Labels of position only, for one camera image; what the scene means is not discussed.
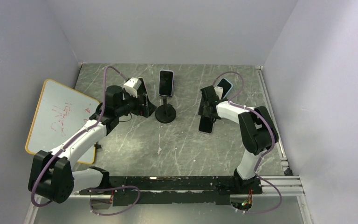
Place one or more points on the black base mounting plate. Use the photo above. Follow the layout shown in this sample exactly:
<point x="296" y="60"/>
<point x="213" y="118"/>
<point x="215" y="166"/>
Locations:
<point x="177" y="189"/>

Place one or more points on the phone with lilac case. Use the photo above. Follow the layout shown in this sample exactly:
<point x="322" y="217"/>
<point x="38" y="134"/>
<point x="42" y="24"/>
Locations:
<point x="166" y="81"/>

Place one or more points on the phone with light blue case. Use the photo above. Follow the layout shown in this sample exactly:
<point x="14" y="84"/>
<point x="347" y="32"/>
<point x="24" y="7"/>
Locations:
<point x="225" y="86"/>

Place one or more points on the black round base phone stand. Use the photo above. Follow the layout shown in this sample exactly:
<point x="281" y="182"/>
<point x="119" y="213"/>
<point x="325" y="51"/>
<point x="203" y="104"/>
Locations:
<point x="165" y="113"/>

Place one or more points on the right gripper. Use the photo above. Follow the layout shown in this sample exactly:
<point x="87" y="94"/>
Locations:
<point x="203" y="111"/>

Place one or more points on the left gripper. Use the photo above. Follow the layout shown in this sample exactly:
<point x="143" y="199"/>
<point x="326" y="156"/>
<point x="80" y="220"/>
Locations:
<point x="146" y="109"/>

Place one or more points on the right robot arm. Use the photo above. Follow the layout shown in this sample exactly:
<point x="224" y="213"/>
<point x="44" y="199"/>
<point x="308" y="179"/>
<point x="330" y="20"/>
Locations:
<point x="258" y="132"/>

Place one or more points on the small black clip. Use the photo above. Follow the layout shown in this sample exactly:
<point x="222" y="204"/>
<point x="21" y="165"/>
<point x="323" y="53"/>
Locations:
<point x="97" y="146"/>

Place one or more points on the black phone without case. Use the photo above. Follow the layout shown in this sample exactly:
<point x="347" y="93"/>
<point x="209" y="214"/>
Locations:
<point x="205" y="125"/>

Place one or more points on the whiteboard with yellow frame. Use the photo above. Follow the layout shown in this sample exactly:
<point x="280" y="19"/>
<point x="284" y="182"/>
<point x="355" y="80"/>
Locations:
<point x="61" y="111"/>

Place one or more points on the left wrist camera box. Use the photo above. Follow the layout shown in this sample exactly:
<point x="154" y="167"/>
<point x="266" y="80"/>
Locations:
<point x="131" y="86"/>

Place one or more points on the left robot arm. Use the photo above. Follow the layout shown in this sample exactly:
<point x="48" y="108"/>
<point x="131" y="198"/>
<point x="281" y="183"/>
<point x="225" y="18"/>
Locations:
<point x="52" y="175"/>

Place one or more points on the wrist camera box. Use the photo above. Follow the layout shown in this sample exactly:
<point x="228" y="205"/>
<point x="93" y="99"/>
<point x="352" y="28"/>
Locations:
<point x="131" y="86"/>
<point x="219" y="92"/>

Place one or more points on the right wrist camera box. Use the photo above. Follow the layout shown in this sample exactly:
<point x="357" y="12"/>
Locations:
<point x="219" y="92"/>

